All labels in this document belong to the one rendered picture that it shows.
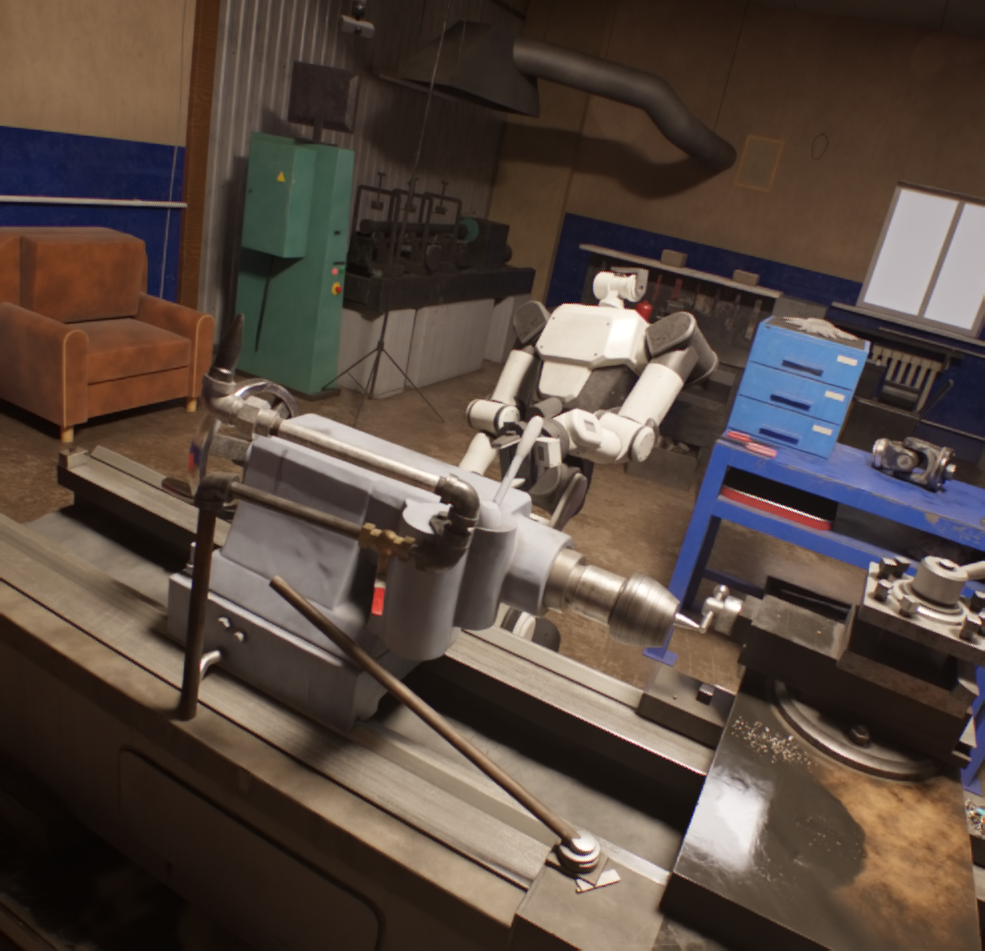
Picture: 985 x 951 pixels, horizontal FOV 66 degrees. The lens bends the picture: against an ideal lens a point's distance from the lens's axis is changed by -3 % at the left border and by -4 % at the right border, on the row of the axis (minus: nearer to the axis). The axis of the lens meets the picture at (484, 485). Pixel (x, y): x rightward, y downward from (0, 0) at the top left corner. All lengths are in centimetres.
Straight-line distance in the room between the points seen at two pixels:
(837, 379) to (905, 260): 544
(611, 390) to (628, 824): 97
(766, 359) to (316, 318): 290
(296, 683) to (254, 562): 17
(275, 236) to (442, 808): 408
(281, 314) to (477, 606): 419
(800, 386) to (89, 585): 224
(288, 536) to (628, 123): 752
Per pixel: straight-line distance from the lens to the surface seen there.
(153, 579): 159
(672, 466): 475
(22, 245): 431
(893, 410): 641
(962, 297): 824
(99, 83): 486
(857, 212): 792
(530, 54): 607
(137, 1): 502
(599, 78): 615
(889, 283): 820
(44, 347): 402
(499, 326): 677
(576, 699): 124
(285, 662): 109
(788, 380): 281
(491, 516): 91
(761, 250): 798
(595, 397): 180
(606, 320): 183
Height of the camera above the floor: 155
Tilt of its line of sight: 22 degrees down
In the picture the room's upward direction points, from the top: 12 degrees clockwise
